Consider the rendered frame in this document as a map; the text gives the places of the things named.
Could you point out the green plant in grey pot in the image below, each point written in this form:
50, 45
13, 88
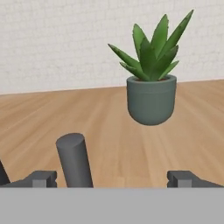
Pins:
151, 93

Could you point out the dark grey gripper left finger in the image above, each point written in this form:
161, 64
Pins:
40, 178

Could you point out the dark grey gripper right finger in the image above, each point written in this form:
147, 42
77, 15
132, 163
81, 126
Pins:
183, 178

